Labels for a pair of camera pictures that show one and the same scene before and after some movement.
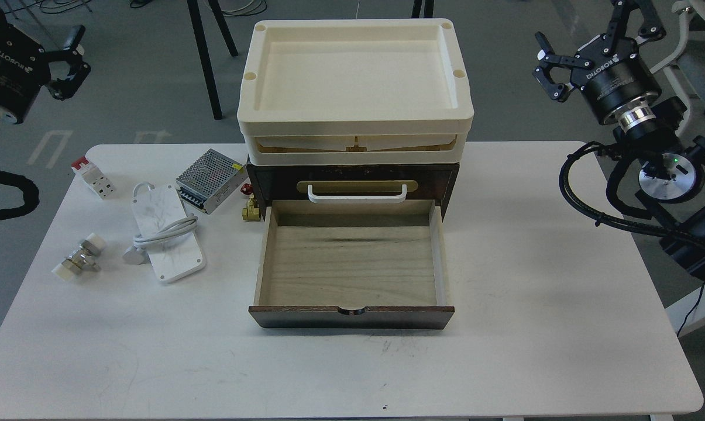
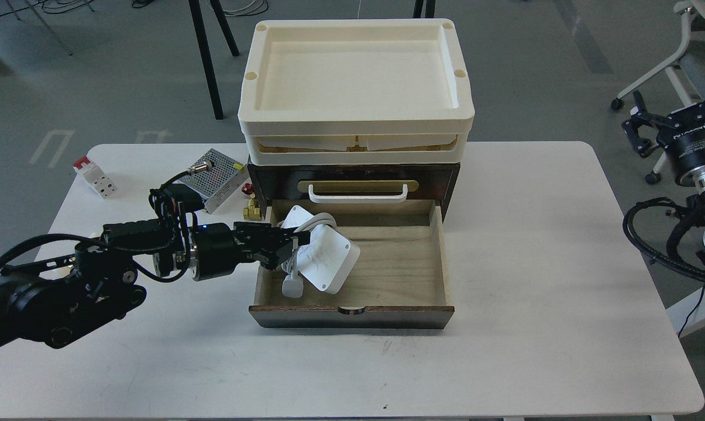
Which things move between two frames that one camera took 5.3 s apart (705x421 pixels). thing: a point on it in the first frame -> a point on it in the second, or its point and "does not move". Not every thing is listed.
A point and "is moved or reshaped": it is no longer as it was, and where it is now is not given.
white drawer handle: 358,199 does not move
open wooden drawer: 352,264 does not move
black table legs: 202,53 does not move
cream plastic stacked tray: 354,91 does not move
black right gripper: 618,76 -> 693,137
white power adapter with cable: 165,237 is moved or reshaped
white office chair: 697,68 does not move
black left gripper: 12,68 -> 216,249
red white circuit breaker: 93,178 does not move
